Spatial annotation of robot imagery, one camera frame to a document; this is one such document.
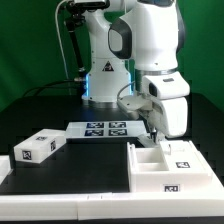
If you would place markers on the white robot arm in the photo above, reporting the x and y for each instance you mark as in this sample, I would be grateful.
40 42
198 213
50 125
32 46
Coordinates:
133 60

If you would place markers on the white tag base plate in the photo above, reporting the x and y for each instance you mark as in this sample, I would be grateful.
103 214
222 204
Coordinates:
104 129

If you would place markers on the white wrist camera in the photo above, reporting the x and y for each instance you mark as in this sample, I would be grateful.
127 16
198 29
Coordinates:
132 105

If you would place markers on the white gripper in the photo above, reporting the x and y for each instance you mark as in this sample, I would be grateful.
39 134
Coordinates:
169 112

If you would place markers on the white cabinet top block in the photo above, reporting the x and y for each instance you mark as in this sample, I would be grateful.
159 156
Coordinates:
39 146

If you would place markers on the white U-shaped fence frame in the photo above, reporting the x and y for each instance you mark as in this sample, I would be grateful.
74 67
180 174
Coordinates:
92 188

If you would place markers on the white cabinet box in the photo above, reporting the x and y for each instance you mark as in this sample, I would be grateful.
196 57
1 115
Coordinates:
147 172

